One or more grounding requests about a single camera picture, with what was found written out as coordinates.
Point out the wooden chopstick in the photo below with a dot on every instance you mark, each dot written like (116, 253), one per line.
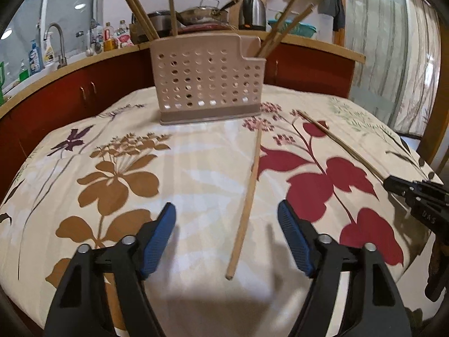
(136, 19)
(245, 203)
(140, 14)
(280, 23)
(291, 28)
(171, 7)
(336, 142)

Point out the dark grey cloth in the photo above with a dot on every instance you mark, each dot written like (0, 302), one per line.
(333, 5)

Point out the small green bottle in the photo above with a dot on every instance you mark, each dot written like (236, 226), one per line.
(24, 73)

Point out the person's right hand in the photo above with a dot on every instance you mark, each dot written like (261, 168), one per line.
(438, 256)

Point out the red flat tray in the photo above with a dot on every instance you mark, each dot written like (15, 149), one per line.
(207, 27)

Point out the pink perforated utensil holder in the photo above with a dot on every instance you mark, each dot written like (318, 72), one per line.
(203, 77)

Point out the blue detergent bottle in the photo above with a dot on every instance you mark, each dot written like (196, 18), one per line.
(34, 59)

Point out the teal plastic basket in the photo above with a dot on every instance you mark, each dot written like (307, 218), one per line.
(305, 30)

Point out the yellow oil bottle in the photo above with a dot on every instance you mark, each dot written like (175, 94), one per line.
(109, 38)

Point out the steel electric kettle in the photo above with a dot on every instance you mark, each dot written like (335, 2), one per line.
(253, 12)

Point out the metal wok with lid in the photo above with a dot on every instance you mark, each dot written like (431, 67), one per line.
(203, 14)

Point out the wooden kitchen countertop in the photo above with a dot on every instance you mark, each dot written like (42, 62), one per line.
(315, 47)

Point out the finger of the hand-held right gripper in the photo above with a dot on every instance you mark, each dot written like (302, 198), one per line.
(419, 199)
(394, 184)

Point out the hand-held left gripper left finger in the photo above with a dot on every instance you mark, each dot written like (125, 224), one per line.
(159, 242)

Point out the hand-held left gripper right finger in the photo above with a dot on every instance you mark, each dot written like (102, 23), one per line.
(294, 242)

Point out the floral tablecloth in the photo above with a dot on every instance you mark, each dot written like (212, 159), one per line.
(196, 175)

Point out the frosted glass door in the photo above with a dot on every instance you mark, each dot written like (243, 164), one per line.
(382, 42)

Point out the red label bottle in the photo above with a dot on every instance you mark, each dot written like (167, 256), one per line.
(123, 37)

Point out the white spray bottle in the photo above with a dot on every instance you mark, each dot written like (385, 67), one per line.
(48, 54)

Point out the clear plastic bottle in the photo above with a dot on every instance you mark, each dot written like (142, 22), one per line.
(94, 33)

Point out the dark rice cooker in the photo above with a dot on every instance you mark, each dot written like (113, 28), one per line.
(159, 21)

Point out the metal faucet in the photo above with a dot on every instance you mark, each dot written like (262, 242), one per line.
(62, 54)

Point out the sliding glass window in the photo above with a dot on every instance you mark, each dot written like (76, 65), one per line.
(63, 3)

